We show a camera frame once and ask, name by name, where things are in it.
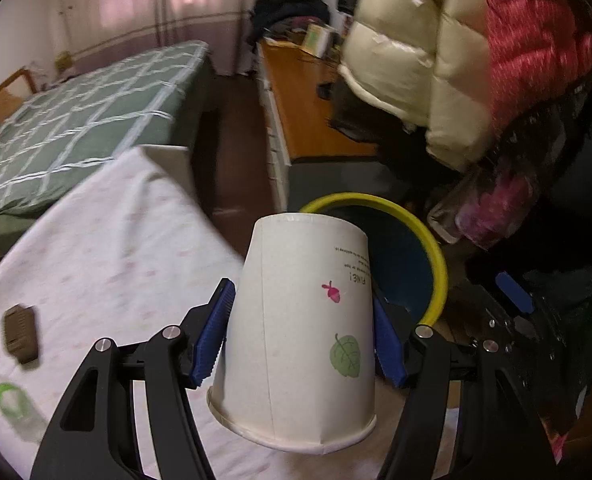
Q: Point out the yellow rimmed blue trash bin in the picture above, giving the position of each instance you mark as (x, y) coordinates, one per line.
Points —
(406, 255)

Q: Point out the cream and pink puffer jacket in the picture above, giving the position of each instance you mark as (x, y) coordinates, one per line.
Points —
(426, 35)

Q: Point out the clear plastic bag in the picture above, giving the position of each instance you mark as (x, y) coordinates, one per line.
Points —
(481, 205)

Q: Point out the white leaf print paper cup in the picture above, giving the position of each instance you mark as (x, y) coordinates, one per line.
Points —
(296, 335)

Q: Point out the pink striped curtain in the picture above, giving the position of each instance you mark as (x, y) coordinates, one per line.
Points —
(126, 0)

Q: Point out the green plaid bed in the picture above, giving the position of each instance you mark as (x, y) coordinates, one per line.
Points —
(76, 110)

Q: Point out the dark cloth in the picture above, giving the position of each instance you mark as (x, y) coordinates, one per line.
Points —
(376, 125)

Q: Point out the wooden desk cabinet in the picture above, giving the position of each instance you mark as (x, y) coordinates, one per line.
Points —
(306, 110)

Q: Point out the brown rectangular block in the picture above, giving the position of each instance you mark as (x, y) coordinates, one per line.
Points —
(21, 335)

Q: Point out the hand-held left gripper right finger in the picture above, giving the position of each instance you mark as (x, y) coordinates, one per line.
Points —
(388, 350)

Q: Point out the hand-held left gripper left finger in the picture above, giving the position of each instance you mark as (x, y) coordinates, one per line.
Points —
(213, 332)

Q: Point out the wooden bed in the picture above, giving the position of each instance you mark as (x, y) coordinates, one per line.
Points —
(203, 90)

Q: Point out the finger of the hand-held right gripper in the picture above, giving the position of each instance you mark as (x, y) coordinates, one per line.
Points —
(515, 292)

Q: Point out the black clothes heap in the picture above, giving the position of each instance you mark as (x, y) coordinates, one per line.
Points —
(286, 10)

